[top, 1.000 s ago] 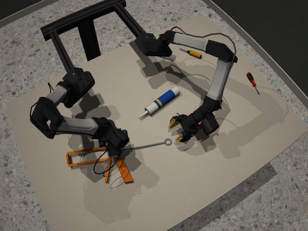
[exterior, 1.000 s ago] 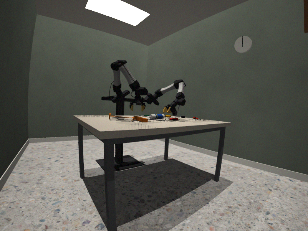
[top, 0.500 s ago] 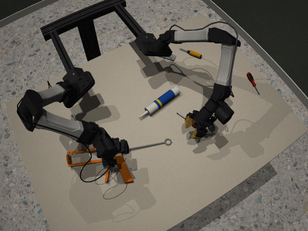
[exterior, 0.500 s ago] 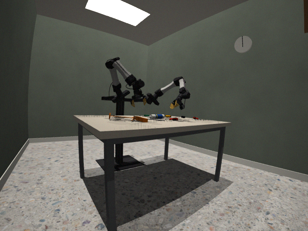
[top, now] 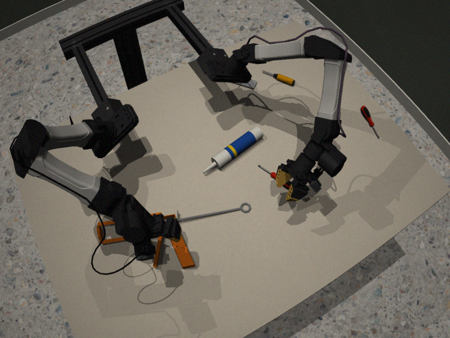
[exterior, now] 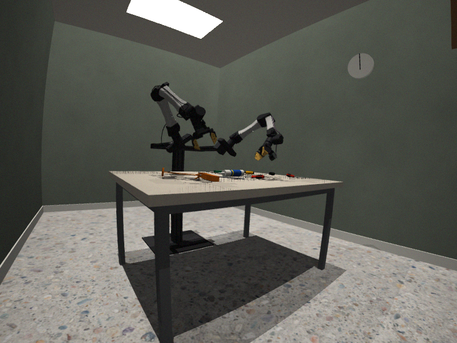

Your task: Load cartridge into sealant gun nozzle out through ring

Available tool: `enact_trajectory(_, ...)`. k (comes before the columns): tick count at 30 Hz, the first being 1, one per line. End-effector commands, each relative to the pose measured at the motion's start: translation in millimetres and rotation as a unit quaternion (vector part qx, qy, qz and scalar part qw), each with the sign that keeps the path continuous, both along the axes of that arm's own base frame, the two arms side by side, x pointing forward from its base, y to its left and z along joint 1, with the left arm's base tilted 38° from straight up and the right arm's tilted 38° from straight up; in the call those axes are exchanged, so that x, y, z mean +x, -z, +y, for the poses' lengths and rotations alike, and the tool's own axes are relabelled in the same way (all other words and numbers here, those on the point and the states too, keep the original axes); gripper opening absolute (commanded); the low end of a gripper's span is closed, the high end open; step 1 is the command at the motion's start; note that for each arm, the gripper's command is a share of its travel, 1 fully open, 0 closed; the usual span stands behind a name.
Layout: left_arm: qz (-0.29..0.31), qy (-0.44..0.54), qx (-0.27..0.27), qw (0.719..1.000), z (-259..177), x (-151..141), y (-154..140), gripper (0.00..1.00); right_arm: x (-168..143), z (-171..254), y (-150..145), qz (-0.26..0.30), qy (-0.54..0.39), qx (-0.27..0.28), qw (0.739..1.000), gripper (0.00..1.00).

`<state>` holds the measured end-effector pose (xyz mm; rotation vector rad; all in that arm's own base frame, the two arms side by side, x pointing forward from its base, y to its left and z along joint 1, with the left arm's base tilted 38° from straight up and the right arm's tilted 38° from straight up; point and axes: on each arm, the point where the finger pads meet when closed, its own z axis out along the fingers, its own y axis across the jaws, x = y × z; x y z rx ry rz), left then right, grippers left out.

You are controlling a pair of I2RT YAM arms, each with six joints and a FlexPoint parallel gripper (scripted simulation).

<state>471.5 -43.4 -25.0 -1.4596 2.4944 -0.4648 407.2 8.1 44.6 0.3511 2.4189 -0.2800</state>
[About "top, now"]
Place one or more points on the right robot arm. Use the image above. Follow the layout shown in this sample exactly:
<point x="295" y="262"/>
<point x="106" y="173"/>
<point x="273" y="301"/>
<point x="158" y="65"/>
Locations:
<point x="109" y="198"/>

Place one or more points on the red and black screwdriver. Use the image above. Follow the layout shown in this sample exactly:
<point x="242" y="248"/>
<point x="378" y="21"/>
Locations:
<point x="286" y="185"/>
<point x="366" y="114"/>

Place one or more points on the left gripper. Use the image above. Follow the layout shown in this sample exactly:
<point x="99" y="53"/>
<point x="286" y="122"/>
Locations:
<point x="298" y="170"/>

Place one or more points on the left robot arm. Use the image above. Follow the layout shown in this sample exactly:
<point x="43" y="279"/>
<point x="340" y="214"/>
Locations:
<point x="326" y="127"/>

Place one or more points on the orange-handled screwdriver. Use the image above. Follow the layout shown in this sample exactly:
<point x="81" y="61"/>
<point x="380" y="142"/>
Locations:
<point x="282" y="78"/>

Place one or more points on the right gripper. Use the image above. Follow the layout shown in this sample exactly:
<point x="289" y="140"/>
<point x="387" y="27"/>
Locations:
<point x="170" y="228"/>

